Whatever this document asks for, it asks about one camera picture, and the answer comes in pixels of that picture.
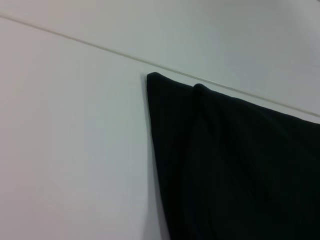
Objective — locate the black shirt with FREE print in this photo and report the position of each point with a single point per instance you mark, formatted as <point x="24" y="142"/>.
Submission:
<point x="237" y="162"/>

